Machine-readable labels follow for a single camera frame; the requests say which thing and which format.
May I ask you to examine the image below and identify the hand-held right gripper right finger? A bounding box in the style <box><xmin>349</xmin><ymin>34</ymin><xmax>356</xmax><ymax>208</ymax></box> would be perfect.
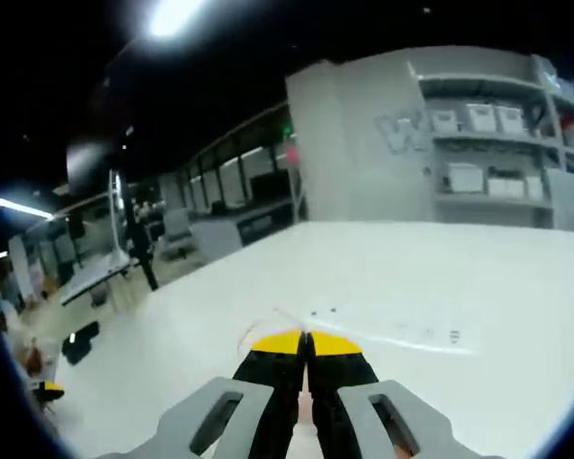
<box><xmin>305</xmin><ymin>329</ymin><xmax>503</xmax><ymax>459</ymax></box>

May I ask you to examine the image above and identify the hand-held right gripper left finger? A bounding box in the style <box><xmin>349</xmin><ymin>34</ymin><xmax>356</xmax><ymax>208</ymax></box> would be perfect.
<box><xmin>95</xmin><ymin>327</ymin><xmax>303</xmax><ymax>459</ymax></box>

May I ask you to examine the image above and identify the reddish brown object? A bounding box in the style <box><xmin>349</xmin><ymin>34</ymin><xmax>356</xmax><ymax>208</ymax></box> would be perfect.
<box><xmin>26</xmin><ymin>339</ymin><xmax>45</xmax><ymax>375</ymax></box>

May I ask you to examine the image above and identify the black case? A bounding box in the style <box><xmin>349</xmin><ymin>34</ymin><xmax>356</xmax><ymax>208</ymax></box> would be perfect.
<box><xmin>60</xmin><ymin>320</ymin><xmax>100</xmax><ymax>365</ymax></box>

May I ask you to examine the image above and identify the white standing desk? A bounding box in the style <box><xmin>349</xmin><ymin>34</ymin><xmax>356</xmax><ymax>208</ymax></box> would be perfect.
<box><xmin>59</xmin><ymin>251</ymin><xmax>138</xmax><ymax>307</ymax></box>

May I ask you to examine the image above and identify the black floor stand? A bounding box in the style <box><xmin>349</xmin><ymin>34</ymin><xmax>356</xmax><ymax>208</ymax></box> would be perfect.
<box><xmin>123</xmin><ymin>181</ymin><xmax>160</xmax><ymax>293</ymax></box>

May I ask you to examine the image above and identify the grey office chair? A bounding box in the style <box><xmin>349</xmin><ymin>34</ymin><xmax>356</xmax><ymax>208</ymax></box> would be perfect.
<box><xmin>162</xmin><ymin>209</ymin><xmax>195</xmax><ymax>262</ymax></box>

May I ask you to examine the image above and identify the short ceiling light strip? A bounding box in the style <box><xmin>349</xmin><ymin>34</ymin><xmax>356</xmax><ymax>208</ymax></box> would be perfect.
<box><xmin>0</xmin><ymin>193</ymin><xmax>56</xmax><ymax>222</ymax></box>

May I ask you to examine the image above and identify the white clothes rack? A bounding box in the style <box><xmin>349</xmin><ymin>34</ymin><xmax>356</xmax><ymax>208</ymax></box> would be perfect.
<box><xmin>286</xmin><ymin>136</ymin><xmax>311</xmax><ymax>225</ymax></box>

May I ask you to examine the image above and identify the row of white storage boxes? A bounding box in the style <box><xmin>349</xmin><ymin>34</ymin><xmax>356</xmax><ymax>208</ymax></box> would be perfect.
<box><xmin>430</xmin><ymin>71</ymin><xmax>574</xmax><ymax>200</ymax></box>

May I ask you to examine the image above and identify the grey metal shelving unit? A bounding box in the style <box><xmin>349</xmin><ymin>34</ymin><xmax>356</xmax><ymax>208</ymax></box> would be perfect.
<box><xmin>408</xmin><ymin>52</ymin><xmax>574</xmax><ymax>230</ymax></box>

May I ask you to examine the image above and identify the bright ceiling lamp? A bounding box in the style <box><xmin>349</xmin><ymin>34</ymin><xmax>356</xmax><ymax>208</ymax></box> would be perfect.
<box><xmin>145</xmin><ymin>0</ymin><xmax>210</xmax><ymax>40</ymax></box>

